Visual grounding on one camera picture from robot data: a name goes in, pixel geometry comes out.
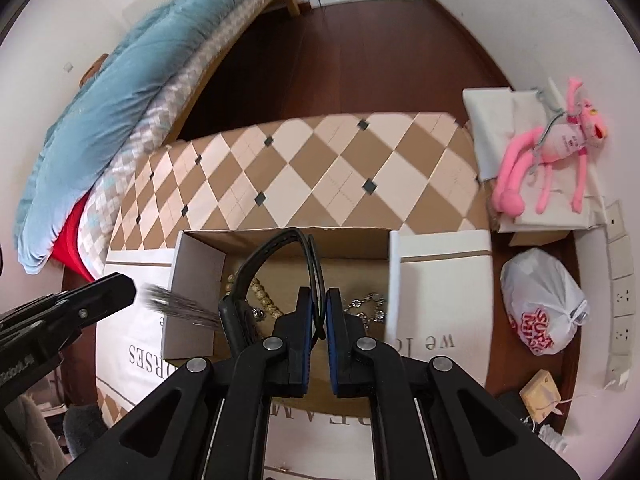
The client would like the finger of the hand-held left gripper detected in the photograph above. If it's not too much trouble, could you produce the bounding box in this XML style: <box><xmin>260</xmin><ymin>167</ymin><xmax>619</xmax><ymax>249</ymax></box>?
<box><xmin>0</xmin><ymin>272</ymin><xmax>137</xmax><ymax>357</ymax></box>

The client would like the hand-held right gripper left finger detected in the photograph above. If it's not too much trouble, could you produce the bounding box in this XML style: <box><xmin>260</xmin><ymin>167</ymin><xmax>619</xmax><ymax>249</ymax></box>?
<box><xmin>57</xmin><ymin>286</ymin><xmax>321</xmax><ymax>480</ymax></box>

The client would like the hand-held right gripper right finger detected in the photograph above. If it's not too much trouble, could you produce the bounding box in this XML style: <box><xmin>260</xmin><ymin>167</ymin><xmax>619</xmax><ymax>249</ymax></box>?
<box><xmin>324</xmin><ymin>287</ymin><xmax>585</xmax><ymax>480</ymax></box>

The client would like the silver chain necklace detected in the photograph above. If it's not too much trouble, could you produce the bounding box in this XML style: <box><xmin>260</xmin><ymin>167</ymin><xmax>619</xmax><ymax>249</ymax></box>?
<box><xmin>141</xmin><ymin>282</ymin><xmax>222</xmax><ymax>332</ymax></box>

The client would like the black watch strap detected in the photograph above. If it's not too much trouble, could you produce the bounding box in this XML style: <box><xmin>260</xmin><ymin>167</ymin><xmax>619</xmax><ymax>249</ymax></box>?
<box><xmin>217</xmin><ymin>227</ymin><xmax>327</xmax><ymax>357</ymax></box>

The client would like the red cloth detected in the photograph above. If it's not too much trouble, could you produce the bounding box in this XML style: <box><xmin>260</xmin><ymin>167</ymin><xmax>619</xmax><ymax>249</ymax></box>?
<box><xmin>49</xmin><ymin>194</ymin><xmax>97</xmax><ymax>284</ymax></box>

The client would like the beige cloth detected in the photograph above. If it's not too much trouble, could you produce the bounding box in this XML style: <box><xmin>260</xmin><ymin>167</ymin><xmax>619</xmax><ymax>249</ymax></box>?
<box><xmin>0</xmin><ymin>395</ymin><xmax>67</xmax><ymax>480</ymax></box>

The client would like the grey furry cushion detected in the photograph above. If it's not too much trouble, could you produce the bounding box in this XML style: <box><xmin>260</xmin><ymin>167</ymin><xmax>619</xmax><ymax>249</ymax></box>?
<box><xmin>62</xmin><ymin>402</ymin><xmax>109</xmax><ymax>462</ymax></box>

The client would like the diamond pattern tablecloth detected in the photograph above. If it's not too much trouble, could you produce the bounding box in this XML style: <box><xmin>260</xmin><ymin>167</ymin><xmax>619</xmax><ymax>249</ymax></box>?
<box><xmin>94</xmin><ymin>111</ymin><xmax>494</xmax><ymax>480</ymax></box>

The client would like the light blue blanket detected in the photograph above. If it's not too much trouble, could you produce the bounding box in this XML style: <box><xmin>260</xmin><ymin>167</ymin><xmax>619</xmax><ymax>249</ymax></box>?
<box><xmin>15</xmin><ymin>0</ymin><xmax>297</xmax><ymax>276</ymax></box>

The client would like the white plastic bag red print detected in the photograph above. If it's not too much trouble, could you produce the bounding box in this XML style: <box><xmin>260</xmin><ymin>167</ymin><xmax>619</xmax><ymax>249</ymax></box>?
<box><xmin>500</xmin><ymin>247</ymin><xmax>591</xmax><ymax>357</ymax></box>

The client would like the small wooden box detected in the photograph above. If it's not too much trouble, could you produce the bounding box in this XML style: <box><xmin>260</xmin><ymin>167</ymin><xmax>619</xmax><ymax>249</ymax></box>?
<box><xmin>519</xmin><ymin>369</ymin><xmax>564</xmax><ymax>424</ymax></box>

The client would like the small brown cardboard box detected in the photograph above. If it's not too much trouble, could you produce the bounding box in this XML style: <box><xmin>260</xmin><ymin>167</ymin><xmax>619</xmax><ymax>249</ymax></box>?
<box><xmin>492</xmin><ymin>210</ymin><xmax>577</xmax><ymax>249</ymax></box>

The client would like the pink plush toy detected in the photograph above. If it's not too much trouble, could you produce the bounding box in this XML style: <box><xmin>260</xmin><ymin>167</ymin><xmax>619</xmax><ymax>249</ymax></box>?
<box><xmin>490</xmin><ymin>77</ymin><xmax>611</xmax><ymax>219</ymax></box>

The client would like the wooden bead bracelet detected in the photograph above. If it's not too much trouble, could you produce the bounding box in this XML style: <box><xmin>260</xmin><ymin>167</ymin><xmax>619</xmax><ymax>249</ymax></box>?
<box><xmin>225</xmin><ymin>272</ymin><xmax>284</xmax><ymax>319</ymax></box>

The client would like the silver link bracelet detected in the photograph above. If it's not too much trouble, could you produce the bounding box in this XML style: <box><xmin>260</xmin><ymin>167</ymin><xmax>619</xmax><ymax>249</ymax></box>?
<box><xmin>344</xmin><ymin>292</ymin><xmax>389</xmax><ymax>332</ymax></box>

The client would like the white wall socket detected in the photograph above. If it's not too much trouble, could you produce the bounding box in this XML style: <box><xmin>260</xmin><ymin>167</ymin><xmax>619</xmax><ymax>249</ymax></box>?
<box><xmin>611</xmin><ymin>276</ymin><xmax>639</xmax><ymax>319</ymax></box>
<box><xmin>605</xmin><ymin>354</ymin><xmax>632</xmax><ymax>391</ymax></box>
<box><xmin>607</xmin><ymin>235</ymin><xmax>636</xmax><ymax>281</ymax></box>
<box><xmin>611</xmin><ymin>315</ymin><xmax>637</xmax><ymax>357</ymax></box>
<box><xmin>604</xmin><ymin>200</ymin><xmax>629</xmax><ymax>241</ymax></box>

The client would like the grey wire hanger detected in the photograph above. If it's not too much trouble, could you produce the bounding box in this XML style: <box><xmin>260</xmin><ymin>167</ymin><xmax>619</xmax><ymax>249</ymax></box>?
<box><xmin>529</xmin><ymin>87</ymin><xmax>577</xmax><ymax>162</ymax></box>

